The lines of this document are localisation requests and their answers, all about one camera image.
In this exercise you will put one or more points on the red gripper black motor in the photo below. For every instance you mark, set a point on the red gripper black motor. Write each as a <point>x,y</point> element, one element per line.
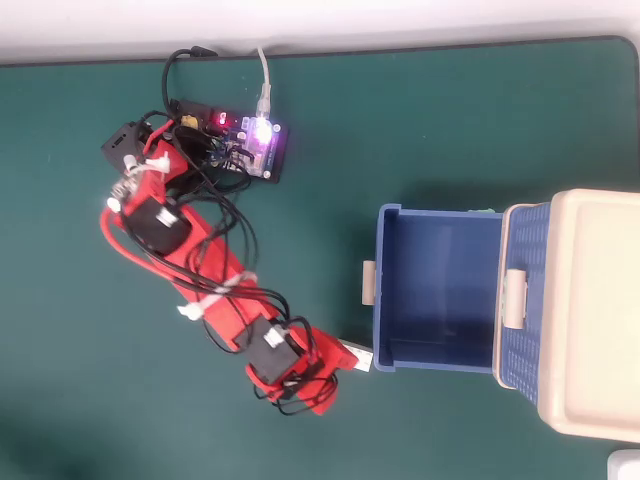
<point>272,352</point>

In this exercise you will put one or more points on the white toy brick cube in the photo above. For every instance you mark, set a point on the white toy brick cube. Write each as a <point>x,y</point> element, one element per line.
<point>361,357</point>

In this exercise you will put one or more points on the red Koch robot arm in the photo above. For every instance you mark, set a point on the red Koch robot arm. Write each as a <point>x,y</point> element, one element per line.
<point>220,270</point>

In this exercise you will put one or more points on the green tape scrap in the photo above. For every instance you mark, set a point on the green tape scrap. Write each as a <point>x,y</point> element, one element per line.
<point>481,210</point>

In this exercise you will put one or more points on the black controller circuit board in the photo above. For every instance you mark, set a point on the black controller circuit board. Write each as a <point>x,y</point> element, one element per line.
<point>260,155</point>

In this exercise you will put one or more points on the dark green desk mat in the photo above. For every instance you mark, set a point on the dark green desk mat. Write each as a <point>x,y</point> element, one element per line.
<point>75,375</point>

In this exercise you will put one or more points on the white object at edge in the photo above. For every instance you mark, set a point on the white object at edge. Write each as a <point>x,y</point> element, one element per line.
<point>625,465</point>

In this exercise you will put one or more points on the beige plastic drawer cabinet frame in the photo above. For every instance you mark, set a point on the beige plastic drawer cabinet frame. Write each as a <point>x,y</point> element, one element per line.
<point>595,310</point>

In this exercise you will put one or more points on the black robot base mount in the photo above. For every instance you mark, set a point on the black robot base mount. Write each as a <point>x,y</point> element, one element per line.
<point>120,145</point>

